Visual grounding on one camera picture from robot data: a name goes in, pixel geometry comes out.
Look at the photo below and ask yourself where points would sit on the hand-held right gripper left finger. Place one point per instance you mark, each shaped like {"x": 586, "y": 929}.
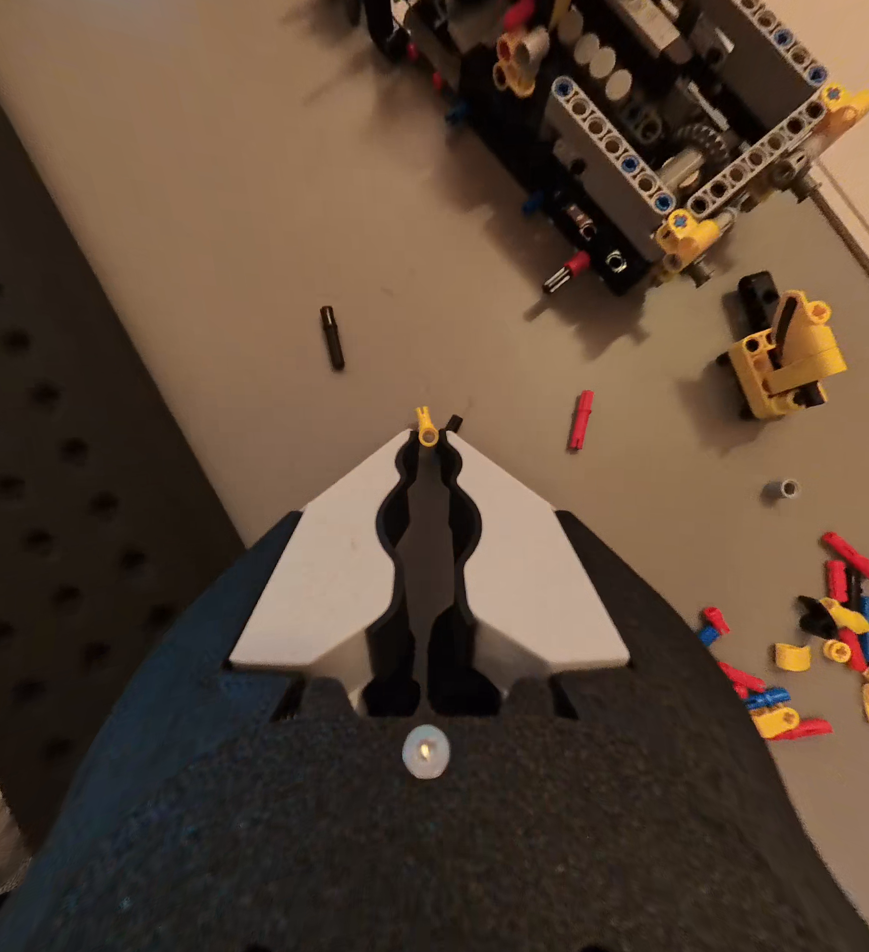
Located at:
{"x": 315, "y": 587}

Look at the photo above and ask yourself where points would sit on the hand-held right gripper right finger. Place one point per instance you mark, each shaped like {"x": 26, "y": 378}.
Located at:
{"x": 546, "y": 587}

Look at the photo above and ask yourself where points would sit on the red toy pin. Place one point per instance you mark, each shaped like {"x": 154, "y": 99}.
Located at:
{"x": 581, "y": 420}

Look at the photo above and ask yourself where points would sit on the small yellow toy connector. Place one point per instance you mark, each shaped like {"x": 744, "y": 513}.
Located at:
{"x": 427, "y": 435}

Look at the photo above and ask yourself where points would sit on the yellow toy brick assembly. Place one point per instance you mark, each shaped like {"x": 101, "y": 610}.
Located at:
{"x": 761, "y": 372}

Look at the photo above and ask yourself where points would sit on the short black toy pin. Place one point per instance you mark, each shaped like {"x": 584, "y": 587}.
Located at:
{"x": 454, "y": 424}

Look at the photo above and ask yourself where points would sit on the long black toy pin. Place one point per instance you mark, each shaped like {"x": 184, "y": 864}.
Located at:
{"x": 332, "y": 338}

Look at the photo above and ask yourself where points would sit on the small grey toy bush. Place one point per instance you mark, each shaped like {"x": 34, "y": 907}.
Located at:
{"x": 780, "y": 489}

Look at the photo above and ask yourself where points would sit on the dark perforated pad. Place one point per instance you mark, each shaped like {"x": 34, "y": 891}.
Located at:
{"x": 70, "y": 446}

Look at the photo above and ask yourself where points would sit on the scattered small toy pins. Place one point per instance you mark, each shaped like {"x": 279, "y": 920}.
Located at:
{"x": 851, "y": 632}

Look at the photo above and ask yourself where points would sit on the yellow toy car model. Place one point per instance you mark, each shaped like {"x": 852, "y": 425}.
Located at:
{"x": 605, "y": 126}

